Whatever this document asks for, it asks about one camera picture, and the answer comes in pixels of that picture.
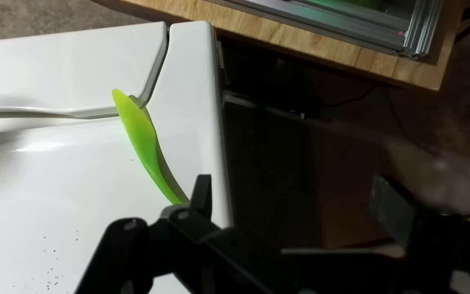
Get metal rail frame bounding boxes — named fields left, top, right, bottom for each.
left=209, top=0, right=447, bottom=59

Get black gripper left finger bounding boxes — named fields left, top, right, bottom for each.
left=75, top=174, right=302, bottom=294

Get green plastic spatula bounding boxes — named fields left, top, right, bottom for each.
left=109, top=89, right=191, bottom=208

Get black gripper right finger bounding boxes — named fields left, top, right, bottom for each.
left=369, top=174, right=470, bottom=294

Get wooden platform board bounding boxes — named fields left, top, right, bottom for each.
left=94, top=0, right=468, bottom=94

